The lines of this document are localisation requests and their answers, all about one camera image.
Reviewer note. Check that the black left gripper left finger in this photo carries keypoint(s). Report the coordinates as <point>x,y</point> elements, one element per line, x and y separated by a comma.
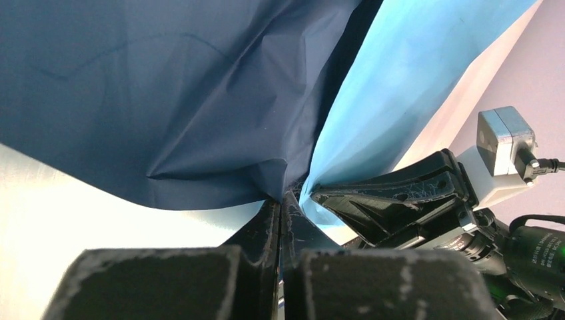
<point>237,280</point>

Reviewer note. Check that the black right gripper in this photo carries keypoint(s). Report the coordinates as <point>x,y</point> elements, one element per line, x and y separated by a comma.
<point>428,205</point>

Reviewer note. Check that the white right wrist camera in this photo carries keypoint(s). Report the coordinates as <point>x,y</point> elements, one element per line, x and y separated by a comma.
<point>492,164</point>

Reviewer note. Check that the blue wrapping paper sheet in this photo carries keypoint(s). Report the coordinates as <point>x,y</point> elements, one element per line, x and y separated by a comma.
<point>171,114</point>

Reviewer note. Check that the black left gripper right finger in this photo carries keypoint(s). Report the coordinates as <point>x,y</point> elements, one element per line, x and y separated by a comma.
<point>324,281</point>

